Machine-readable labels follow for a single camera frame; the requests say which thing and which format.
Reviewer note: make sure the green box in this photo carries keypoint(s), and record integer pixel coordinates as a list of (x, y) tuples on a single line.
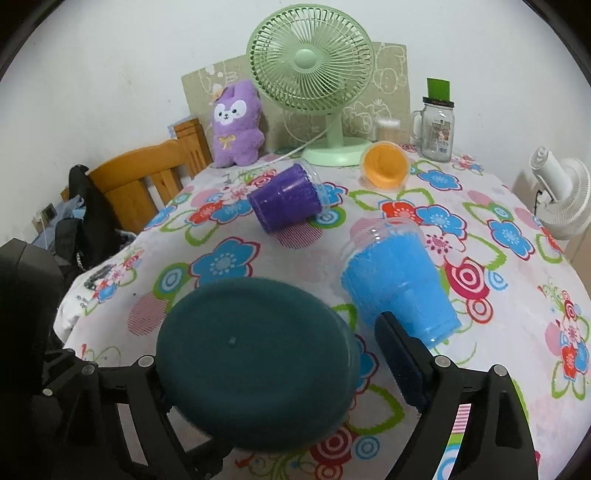
[(438, 88)]

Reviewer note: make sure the black bag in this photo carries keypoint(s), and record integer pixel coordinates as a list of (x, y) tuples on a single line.
[(90, 217)]

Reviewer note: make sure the orange plastic cup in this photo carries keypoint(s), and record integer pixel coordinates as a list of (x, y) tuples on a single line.
[(384, 162)]

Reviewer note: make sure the blue plastic cup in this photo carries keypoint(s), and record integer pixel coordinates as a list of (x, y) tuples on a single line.
[(397, 281)]

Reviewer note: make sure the beige printed board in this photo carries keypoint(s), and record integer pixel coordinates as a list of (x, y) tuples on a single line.
[(390, 81)]

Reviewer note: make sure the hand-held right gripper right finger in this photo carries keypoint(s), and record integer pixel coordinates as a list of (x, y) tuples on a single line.
[(400, 355)]

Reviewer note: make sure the purple plush toy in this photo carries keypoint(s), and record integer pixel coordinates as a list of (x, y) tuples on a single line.
[(238, 124)]

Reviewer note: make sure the wooden chair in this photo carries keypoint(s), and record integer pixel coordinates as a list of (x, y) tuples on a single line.
[(134, 177)]

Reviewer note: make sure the dark green cup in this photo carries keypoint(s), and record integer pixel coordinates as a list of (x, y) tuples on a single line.
[(258, 360)]

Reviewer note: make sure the glass jar mug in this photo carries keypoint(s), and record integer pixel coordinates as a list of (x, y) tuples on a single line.
[(436, 134)]

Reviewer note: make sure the white fan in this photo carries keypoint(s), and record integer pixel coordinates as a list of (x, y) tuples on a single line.
[(570, 198)]

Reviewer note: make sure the green desk fan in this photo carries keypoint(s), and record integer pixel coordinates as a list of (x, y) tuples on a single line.
[(308, 60)]

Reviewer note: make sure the purple plastic cup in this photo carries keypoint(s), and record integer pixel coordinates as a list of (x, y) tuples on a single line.
[(284, 198)]

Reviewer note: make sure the floral tablecloth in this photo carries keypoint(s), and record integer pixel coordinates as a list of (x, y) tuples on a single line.
[(286, 263)]

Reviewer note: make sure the cotton swab container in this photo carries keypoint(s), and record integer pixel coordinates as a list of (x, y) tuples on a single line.
[(390, 130)]

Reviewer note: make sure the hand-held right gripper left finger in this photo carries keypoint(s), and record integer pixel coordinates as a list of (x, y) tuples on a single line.
[(134, 374)]

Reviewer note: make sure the dark bulky object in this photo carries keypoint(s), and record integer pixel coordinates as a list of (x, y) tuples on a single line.
[(25, 295)]

